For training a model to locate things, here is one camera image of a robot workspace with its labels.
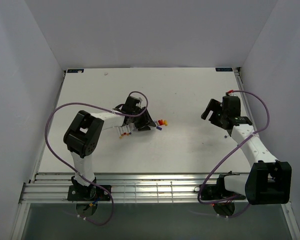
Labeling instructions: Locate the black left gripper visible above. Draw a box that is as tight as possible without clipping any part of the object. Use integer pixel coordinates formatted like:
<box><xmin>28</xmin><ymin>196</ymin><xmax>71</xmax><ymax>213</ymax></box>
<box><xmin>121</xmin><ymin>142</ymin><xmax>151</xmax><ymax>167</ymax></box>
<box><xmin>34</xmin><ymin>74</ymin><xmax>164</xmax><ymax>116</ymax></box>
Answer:
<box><xmin>131</xmin><ymin>106</ymin><xmax>156</xmax><ymax>132</ymax></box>

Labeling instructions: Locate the right blue table sticker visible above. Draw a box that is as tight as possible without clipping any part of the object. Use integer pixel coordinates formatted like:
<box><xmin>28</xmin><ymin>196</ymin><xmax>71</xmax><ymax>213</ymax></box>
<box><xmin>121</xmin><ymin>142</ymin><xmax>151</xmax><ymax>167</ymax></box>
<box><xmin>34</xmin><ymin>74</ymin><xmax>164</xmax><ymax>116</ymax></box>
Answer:
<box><xmin>215</xmin><ymin>67</ymin><xmax>233</xmax><ymax>72</ymax></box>

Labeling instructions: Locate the left blue table sticker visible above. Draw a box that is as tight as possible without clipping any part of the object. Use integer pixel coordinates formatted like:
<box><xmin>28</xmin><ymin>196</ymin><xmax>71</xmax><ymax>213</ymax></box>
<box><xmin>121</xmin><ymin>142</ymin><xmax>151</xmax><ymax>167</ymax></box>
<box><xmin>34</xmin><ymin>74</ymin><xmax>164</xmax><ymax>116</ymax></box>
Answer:
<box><xmin>66</xmin><ymin>68</ymin><xmax>84</xmax><ymax>74</ymax></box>

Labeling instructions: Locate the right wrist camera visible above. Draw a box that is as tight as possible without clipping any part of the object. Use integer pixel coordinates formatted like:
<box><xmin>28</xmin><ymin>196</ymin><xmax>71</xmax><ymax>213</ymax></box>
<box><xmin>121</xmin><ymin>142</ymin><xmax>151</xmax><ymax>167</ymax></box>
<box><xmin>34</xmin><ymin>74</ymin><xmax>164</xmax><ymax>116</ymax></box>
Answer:
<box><xmin>225</xmin><ymin>90</ymin><xmax>235</xmax><ymax>96</ymax></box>

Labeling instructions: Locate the peach capped white marker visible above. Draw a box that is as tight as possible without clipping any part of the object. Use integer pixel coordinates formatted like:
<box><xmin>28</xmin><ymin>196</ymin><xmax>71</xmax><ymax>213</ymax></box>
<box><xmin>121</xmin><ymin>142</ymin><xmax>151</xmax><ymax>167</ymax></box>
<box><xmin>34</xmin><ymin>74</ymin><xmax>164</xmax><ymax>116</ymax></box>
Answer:
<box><xmin>126</xmin><ymin>126</ymin><xmax>130</xmax><ymax>136</ymax></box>

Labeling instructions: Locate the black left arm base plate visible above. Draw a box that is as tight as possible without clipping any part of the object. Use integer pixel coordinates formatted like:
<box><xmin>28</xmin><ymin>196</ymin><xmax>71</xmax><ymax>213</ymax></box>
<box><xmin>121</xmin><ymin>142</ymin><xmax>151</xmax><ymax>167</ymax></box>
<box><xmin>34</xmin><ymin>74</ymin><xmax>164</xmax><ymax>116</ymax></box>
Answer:
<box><xmin>66</xmin><ymin>185</ymin><xmax>111</xmax><ymax>202</ymax></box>

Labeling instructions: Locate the red white marker body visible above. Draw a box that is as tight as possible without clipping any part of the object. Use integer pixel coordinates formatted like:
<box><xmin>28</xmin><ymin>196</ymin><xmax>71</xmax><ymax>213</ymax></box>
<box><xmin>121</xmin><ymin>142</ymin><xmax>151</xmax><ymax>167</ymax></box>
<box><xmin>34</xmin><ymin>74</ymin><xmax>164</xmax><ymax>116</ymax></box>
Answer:
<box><xmin>123</xmin><ymin>126</ymin><xmax>127</xmax><ymax>135</ymax></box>

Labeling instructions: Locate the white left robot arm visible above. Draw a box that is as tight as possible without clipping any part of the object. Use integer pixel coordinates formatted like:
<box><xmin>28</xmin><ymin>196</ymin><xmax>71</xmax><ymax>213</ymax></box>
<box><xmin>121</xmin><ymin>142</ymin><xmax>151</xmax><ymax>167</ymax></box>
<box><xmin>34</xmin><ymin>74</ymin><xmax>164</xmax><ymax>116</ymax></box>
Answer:
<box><xmin>63</xmin><ymin>96</ymin><xmax>156</xmax><ymax>200</ymax></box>

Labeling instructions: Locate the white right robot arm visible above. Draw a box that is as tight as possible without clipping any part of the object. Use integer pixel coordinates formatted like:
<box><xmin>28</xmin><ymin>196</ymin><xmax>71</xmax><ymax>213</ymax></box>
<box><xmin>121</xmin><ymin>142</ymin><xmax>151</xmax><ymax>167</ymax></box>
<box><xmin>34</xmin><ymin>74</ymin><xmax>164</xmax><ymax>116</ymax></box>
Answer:
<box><xmin>198</xmin><ymin>95</ymin><xmax>292</xmax><ymax>205</ymax></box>

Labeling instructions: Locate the aluminium front rail frame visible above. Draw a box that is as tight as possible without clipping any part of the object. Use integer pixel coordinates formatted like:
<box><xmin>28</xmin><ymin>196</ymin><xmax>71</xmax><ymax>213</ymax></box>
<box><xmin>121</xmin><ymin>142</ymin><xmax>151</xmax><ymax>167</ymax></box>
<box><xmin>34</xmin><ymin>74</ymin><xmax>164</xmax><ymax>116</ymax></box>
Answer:
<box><xmin>19</xmin><ymin>172</ymin><xmax>206</xmax><ymax>204</ymax></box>

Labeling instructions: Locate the yellow capped white marker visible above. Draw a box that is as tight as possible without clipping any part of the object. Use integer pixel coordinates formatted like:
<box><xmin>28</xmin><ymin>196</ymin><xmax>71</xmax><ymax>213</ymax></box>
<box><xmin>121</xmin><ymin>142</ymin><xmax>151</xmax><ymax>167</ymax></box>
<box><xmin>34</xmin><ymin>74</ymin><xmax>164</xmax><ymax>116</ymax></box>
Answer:
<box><xmin>117</xmin><ymin>127</ymin><xmax>123</xmax><ymax>139</ymax></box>

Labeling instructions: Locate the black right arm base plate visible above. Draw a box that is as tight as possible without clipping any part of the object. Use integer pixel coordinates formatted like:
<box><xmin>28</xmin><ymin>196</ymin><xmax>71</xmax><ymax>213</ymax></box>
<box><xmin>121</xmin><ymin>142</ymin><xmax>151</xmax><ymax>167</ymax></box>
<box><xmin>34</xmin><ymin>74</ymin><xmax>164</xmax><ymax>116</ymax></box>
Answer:
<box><xmin>200</xmin><ymin>184</ymin><xmax>246</xmax><ymax>201</ymax></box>

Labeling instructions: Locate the blue table sticker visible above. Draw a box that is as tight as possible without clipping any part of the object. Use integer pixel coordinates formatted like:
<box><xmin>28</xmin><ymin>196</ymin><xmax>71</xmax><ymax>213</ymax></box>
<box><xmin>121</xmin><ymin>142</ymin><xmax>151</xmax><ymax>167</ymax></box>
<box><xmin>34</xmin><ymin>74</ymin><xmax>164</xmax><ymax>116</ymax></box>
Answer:
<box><xmin>66</xmin><ymin>68</ymin><xmax>84</xmax><ymax>74</ymax></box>
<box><xmin>215</xmin><ymin>67</ymin><xmax>233</xmax><ymax>72</ymax></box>

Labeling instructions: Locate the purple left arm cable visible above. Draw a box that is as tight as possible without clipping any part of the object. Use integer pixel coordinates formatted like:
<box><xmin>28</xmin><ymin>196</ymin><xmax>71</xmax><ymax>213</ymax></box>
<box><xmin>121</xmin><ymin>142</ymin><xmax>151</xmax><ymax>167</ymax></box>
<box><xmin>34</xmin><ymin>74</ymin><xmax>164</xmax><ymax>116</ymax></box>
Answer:
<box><xmin>44</xmin><ymin>91</ymin><xmax>150</xmax><ymax>226</ymax></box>

